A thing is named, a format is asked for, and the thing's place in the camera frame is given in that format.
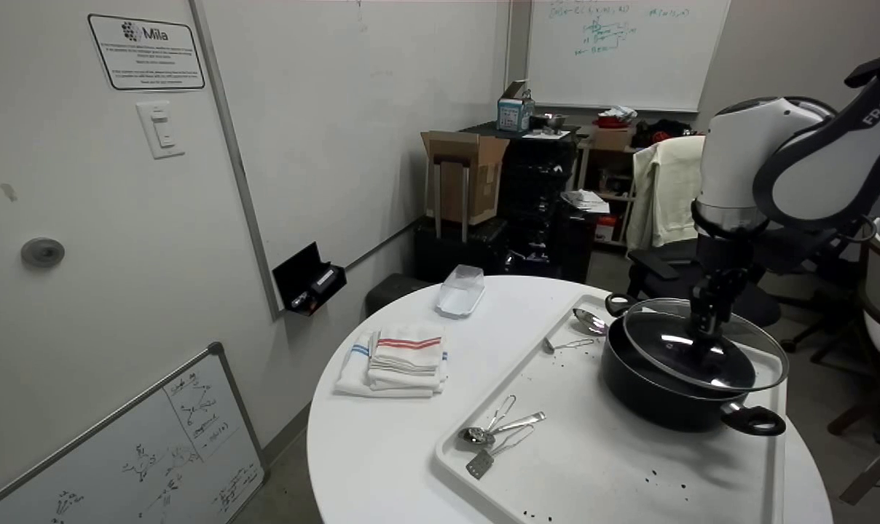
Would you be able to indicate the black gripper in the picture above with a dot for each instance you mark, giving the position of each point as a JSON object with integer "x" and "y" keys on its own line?
{"x": 728, "y": 285}

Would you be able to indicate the glass lid with black knob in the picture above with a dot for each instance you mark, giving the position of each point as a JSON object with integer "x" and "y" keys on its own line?
{"x": 658, "y": 336}

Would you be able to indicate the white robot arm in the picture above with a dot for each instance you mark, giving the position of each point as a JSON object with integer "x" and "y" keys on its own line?
{"x": 789, "y": 184}

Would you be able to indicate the black cooking pot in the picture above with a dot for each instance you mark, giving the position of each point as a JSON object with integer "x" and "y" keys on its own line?
{"x": 675, "y": 405}

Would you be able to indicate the office chair with cream cloth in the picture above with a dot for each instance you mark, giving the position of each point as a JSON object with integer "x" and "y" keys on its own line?
{"x": 667, "y": 242}

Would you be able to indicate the large metal spoon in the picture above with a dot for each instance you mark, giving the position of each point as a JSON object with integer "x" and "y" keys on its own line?
{"x": 589, "y": 322}

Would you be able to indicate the black filing cabinet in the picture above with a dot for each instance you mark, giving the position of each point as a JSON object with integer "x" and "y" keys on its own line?
{"x": 535, "y": 212}

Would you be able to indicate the white plastic tray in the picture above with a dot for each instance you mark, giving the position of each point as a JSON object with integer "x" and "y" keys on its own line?
{"x": 592, "y": 462}

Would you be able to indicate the clear plastic container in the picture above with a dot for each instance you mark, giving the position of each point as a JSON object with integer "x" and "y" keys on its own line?
{"x": 463, "y": 292}

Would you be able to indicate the cardboard box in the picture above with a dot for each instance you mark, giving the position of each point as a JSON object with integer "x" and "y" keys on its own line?
{"x": 463, "y": 177}

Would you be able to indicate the metal measuring spoons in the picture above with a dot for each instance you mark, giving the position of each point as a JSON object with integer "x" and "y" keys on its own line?
{"x": 484, "y": 443}

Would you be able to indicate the folded white striped towel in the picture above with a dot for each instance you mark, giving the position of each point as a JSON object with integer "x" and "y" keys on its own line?
{"x": 396, "y": 365}

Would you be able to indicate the round white table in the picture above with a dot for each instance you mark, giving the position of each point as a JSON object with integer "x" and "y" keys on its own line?
{"x": 372, "y": 458}

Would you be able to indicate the black marker tray holder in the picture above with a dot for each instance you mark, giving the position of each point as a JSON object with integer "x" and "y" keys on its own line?
{"x": 308, "y": 280}

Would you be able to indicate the small leaning whiteboard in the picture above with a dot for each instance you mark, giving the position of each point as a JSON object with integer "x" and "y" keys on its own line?
{"x": 180, "y": 452}

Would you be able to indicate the far wall whiteboard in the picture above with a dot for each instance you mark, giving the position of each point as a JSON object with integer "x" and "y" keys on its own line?
{"x": 643, "y": 53}

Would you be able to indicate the wall whiteboard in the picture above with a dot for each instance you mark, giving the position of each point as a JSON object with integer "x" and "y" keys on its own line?
{"x": 643, "y": 53}
{"x": 326, "y": 107}

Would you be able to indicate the white light switch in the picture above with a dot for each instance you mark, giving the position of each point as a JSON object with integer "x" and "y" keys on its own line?
{"x": 160, "y": 130}

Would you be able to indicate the wall notice sign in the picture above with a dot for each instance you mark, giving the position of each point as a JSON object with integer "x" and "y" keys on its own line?
{"x": 146, "y": 53}

